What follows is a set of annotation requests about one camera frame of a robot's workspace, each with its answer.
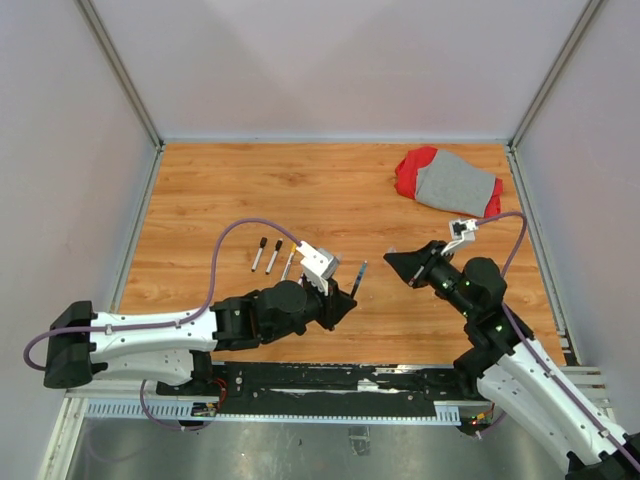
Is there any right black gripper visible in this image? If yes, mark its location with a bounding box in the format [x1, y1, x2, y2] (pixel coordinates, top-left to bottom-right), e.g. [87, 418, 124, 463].
[385, 239, 477, 319]

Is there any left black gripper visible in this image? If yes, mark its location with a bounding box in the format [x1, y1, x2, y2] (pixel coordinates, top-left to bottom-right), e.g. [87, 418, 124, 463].
[266, 276, 358, 342]

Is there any white marker yellow end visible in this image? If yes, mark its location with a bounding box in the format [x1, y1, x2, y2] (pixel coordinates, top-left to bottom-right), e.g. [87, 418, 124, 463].
[281, 243, 297, 281]

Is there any white whiteboard marker pen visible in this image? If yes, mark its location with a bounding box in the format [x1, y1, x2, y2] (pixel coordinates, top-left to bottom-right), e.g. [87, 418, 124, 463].
[265, 238, 284, 275]

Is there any white marker black cap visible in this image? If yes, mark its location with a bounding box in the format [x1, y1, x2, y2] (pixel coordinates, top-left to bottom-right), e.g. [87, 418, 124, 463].
[251, 237, 268, 272]

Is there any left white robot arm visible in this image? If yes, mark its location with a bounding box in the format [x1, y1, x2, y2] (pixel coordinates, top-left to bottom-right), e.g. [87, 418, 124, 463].
[43, 280, 357, 396]

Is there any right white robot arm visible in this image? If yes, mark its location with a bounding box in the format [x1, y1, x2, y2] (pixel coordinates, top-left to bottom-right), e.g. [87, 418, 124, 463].
[384, 241, 639, 479]

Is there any red and grey cloth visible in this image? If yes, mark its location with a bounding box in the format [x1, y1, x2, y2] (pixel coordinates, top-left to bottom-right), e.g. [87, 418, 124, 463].
[394, 146, 504, 218]

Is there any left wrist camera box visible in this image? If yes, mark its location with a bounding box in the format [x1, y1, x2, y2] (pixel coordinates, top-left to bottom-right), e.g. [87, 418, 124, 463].
[296, 241, 340, 294]

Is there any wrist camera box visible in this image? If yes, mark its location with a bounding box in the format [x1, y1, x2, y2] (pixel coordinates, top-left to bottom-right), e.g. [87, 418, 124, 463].
[441, 219, 478, 256]
[296, 241, 340, 294]

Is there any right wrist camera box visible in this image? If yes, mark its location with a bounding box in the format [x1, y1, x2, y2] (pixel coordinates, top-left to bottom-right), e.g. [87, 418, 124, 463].
[441, 219, 478, 256]

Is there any black mounting base rail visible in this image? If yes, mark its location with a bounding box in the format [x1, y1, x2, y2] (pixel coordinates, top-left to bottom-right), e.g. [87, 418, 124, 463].
[154, 362, 490, 418]

